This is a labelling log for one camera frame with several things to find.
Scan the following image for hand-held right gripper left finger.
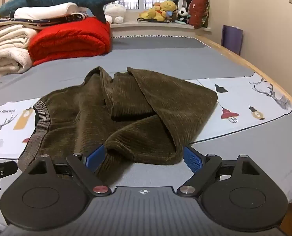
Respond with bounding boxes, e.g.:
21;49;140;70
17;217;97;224
26;145;112;197

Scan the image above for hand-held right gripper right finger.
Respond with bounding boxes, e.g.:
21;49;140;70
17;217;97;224
176;146;262;198

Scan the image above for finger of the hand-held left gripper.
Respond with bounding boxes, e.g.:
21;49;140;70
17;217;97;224
0;161;18;193

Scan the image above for dark olive corduroy pants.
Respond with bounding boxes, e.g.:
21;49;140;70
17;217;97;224
18;66;218;185

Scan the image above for grey bed sheet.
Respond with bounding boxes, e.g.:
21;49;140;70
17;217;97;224
0;35;292;230

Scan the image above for red folded blanket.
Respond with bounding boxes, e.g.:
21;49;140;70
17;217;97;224
28;17;112;66

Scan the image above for cream folded blanket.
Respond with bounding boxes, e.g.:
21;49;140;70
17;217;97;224
0;26;38;80

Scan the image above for purple bag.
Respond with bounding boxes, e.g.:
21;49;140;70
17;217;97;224
221;24;243;56

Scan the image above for white folded cloth with navy garment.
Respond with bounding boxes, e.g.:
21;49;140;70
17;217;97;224
0;12;89;29

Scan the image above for white plush toy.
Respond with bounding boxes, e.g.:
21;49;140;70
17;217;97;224
104;3;127;25

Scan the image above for panda plush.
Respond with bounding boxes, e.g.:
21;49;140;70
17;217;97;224
177;6;191;21

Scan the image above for red cushion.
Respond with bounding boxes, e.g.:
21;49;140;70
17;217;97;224
188;0;210;29

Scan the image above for yellow bear plush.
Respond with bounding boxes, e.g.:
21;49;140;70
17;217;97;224
138;0;178;22

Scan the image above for white folded blanket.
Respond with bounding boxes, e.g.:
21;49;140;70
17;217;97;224
13;2;88;20

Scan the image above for wooden bed frame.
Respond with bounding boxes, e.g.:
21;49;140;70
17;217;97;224
194;35;292;109

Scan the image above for black strap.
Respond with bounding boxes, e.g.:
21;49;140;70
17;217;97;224
136;17;171;24

